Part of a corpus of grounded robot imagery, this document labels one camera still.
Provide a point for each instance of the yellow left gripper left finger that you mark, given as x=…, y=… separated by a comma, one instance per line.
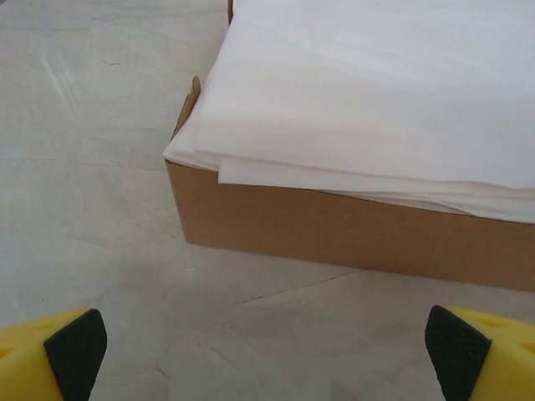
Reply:
x=25, y=367

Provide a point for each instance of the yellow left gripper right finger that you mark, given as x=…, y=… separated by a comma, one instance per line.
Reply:
x=501, y=367

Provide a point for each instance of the brown cardboard box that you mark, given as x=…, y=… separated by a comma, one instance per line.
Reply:
x=292, y=221

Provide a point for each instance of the white napkin stack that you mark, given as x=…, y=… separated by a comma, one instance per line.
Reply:
x=355, y=104

